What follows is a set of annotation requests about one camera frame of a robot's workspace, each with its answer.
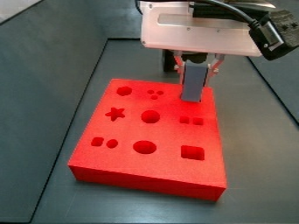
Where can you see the red shape sorter block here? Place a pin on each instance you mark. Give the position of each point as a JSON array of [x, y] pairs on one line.
[[151, 142]]

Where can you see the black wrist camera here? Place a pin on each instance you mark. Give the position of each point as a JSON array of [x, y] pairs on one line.
[[274, 27]]

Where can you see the black curved fixture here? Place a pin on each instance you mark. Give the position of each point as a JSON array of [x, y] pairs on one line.
[[195, 57]]

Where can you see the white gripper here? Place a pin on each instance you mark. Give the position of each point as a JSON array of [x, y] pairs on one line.
[[170, 28]]

